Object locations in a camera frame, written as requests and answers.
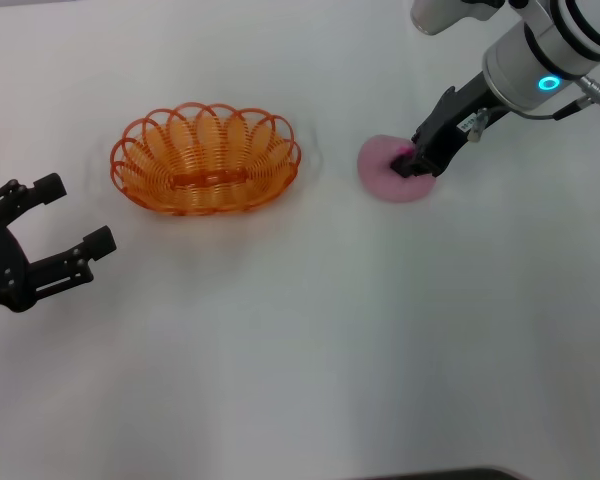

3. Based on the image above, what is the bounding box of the pink peach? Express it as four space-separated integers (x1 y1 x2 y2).
356 133 438 204

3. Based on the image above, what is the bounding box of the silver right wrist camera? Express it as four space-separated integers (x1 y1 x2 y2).
409 0 512 37

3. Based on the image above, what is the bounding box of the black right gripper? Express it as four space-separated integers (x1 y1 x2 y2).
390 73 511 180

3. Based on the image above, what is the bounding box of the orange woven plastic basket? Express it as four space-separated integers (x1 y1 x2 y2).
109 101 303 218

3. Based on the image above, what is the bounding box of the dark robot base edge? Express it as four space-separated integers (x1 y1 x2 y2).
374 467 522 480

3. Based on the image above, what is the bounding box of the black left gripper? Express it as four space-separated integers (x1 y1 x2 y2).
0 172 118 314

